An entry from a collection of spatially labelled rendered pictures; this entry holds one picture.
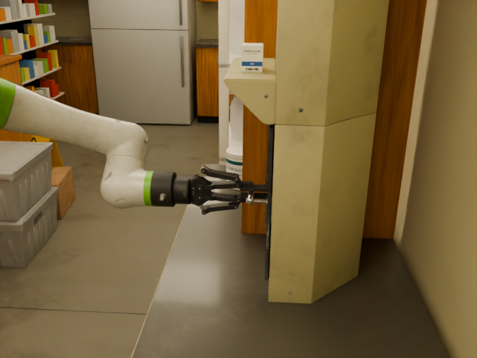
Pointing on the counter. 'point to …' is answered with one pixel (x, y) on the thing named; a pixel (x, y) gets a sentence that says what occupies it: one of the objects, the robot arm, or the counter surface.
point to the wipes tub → (235, 160)
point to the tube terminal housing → (322, 142)
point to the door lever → (255, 199)
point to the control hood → (255, 88)
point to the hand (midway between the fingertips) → (253, 192)
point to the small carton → (252, 57)
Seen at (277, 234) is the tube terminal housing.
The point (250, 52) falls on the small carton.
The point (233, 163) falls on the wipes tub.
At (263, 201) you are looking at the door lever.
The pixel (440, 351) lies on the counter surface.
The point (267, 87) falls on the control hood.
